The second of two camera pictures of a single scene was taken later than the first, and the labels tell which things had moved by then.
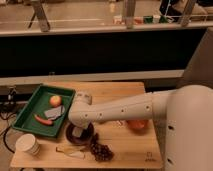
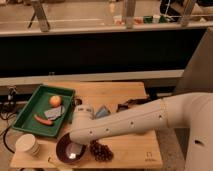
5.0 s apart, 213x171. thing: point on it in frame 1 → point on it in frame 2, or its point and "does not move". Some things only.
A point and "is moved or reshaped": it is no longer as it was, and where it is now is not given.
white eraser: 76,131 is moved or reshaped
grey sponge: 55,112 does not move
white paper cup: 27,143 does not move
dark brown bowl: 85,137 is moved or reshaped
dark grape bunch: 101,152 does not move
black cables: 8,106 does not move
